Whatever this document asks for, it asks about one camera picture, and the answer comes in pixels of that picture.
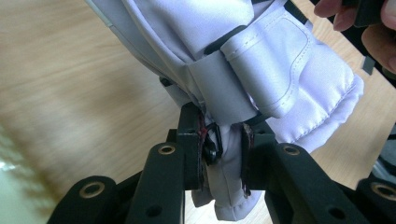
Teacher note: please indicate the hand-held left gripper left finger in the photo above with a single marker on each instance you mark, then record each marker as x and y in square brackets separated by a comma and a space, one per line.
[165, 186]

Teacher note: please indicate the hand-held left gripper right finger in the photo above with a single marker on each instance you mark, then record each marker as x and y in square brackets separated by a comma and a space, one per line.
[292, 186]

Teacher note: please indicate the grey work glove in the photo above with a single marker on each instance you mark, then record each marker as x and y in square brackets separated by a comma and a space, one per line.
[280, 62]

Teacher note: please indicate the cream plastic basket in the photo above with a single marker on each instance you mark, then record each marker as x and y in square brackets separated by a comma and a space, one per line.
[9, 193]

